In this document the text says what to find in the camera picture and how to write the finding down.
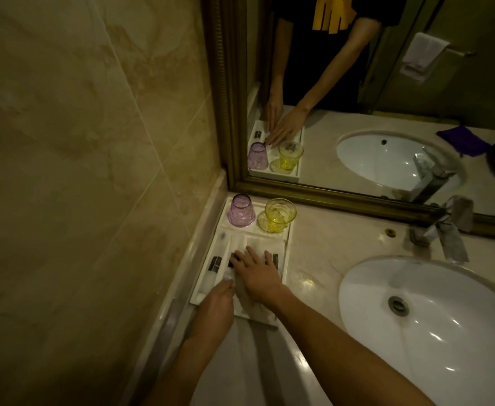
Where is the person's right hand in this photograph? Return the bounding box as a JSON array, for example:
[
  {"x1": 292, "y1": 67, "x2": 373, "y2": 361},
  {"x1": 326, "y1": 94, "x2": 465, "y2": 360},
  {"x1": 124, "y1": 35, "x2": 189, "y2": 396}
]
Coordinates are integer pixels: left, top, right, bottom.
[{"x1": 229, "y1": 246, "x2": 293, "y2": 309}]

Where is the person's left hand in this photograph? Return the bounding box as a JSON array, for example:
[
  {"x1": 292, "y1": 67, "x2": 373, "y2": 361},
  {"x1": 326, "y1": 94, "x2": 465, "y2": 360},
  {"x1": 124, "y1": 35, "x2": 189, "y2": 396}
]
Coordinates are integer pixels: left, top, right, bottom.
[{"x1": 187, "y1": 278, "x2": 236, "y2": 341}]

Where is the plain white packet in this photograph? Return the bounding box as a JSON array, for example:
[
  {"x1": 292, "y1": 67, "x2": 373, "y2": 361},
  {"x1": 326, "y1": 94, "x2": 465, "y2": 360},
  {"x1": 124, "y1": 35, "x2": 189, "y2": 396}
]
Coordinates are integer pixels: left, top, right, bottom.
[{"x1": 233, "y1": 277, "x2": 280, "y2": 328}]

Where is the person's left forearm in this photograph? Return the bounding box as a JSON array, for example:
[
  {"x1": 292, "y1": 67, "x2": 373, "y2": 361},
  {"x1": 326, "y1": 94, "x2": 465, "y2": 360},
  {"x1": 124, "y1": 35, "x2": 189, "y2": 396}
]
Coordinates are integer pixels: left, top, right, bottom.
[{"x1": 144, "y1": 330, "x2": 232, "y2": 406}]

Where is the person's right forearm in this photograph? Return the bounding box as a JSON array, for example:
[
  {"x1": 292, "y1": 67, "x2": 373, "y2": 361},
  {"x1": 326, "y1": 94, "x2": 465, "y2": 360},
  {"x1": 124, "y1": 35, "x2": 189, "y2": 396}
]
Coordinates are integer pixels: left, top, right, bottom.
[{"x1": 268, "y1": 287, "x2": 437, "y2": 406}]

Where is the white packet with black label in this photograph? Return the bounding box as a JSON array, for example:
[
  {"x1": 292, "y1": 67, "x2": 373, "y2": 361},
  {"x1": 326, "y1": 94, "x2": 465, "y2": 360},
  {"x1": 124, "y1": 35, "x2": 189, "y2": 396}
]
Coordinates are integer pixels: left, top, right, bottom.
[
  {"x1": 230, "y1": 236, "x2": 252, "y2": 269},
  {"x1": 197, "y1": 231, "x2": 232, "y2": 299},
  {"x1": 268, "y1": 239, "x2": 288, "y2": 284}
]

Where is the white rectangular amenity tray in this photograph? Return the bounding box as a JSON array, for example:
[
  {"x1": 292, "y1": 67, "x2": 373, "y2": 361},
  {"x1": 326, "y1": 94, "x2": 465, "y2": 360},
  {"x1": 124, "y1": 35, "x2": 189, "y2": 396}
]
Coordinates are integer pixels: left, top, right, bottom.
[{"x1": 189, "y1": 195, "x2": 294, "y2": 330}]

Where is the purple glass cup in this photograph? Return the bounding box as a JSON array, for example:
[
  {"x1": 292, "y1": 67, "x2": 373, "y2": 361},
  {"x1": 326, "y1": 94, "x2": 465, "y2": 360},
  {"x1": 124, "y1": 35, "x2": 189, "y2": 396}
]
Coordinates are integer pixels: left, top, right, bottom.
[{"x1": 227, "y1": 193, "x2": 257, "y2": 229}]

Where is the yellow glass cup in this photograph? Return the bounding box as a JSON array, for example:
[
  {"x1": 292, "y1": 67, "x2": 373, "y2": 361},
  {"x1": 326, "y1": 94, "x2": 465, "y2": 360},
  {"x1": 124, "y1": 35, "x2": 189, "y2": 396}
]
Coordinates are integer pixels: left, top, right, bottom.
[{"x1": 258, "y1": 198, "x2": 297, "y2": 235}]

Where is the metal sink drain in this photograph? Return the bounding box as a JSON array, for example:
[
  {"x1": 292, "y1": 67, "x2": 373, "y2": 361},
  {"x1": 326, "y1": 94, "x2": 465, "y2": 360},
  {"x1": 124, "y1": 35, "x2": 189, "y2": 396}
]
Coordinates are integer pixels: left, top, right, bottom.
[{"x1": 388, "y1": 295, "x2": 410, "y2": 317}]

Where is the chrome faucet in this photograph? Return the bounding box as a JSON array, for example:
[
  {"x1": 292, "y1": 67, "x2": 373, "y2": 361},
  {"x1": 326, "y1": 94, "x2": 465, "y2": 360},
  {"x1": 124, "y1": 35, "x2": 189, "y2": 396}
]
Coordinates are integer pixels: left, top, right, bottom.
[{"x1": 410, "y1": 196, "x2": 474, "y2": 265}]

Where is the white oval sink basin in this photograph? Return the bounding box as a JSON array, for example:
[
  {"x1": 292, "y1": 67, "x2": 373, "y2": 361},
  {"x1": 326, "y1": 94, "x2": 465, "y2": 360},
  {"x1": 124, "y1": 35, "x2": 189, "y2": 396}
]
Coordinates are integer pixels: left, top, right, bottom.
[{"x1": 338, "y1": 255, "x2": 495, "y2": 406}]

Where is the gold framed wall mirror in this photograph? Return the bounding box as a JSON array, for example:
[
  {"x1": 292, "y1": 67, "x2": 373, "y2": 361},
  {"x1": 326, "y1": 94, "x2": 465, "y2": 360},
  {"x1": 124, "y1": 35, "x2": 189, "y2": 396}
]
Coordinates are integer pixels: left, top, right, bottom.
[{"x1": 201, "y1": 0, "x2": 495, "y2": 243}]

